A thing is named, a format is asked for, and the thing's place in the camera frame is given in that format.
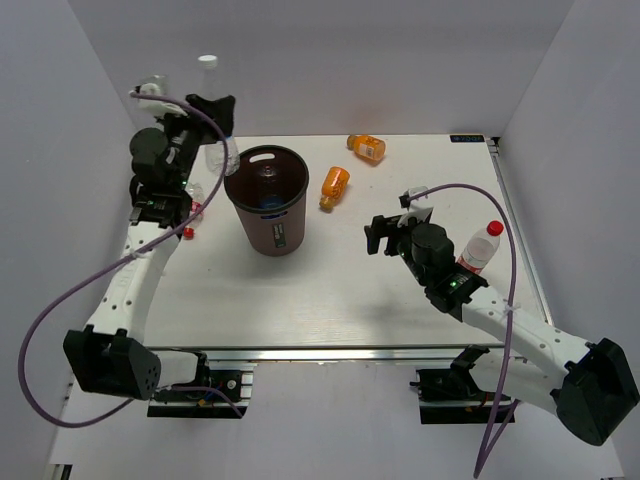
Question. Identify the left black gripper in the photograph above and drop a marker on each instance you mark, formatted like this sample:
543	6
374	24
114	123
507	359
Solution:
222	111

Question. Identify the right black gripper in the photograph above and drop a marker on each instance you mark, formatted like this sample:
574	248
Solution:
385	227

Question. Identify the clear bottle red label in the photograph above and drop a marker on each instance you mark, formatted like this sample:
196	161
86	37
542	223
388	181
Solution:
196	193

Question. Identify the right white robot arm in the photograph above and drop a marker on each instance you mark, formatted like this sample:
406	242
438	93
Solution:
588	386

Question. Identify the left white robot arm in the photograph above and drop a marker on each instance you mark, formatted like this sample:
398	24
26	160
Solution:
109	356

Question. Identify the brown plastic waste bin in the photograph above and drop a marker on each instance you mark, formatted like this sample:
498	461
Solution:
279	231

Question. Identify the orange bottle with white label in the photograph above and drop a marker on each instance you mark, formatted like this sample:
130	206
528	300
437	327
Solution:
366	147

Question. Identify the red cap bottle at right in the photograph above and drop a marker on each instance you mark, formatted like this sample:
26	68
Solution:
481	247

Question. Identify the right blue corner sticker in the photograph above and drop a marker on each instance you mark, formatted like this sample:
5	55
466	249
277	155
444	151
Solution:
466	138

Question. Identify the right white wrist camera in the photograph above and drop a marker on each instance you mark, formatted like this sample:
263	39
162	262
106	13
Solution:
416	205

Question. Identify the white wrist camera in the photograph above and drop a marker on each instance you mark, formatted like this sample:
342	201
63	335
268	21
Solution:
416	205
149	97

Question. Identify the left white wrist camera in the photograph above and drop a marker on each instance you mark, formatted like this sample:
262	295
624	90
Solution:
149	97

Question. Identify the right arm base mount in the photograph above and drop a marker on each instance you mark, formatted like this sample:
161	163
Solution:
447	392

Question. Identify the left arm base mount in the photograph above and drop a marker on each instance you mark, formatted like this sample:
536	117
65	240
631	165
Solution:
196	385

